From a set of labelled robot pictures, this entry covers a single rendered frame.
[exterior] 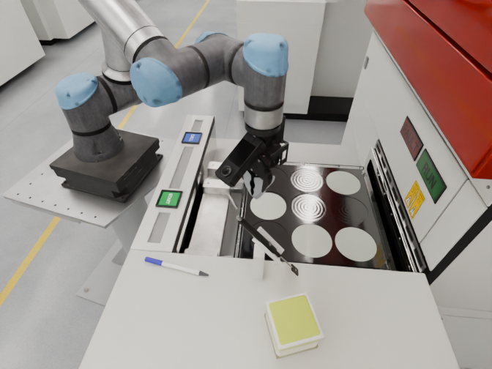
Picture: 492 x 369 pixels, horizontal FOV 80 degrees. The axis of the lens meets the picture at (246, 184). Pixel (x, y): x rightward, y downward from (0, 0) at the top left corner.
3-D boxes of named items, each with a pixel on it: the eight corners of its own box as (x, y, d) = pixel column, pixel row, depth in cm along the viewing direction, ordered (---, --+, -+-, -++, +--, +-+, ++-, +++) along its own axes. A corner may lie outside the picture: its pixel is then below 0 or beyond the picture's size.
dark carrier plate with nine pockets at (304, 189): (360, 170, 92) (361, 169, 92) (387, 270, 68) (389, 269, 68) (251, 164, 94) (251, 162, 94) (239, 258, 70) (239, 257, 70)
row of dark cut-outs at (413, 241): (376, 146, 93) (379, 139, 91) (423, 273, 62) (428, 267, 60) (374, 146, 93) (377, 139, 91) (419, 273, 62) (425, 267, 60)
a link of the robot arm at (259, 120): (266, 116, 51) (233, 100, 55) (264, 138, 55) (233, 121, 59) (292, 101, 55) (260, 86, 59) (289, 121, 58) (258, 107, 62)
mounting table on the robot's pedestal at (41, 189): (22, 220, 104) (0, 195, 95) (102, 147, 134) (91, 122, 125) (132, 255, 94) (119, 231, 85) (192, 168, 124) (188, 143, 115)
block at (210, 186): (230, 187, 89) (230, 179, 87) (229, 195, 87) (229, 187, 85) (205, 185, 90) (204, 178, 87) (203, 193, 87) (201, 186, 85)
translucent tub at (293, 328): (302, 307, 55) (307, 291, 50) (318, 350, 50) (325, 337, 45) (263, 317, 54) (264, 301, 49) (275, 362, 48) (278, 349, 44)
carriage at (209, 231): (235, 174, 97) (234, 168, 95) (217, 276, 72) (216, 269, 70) (211, 173, 98) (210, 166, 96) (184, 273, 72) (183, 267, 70)
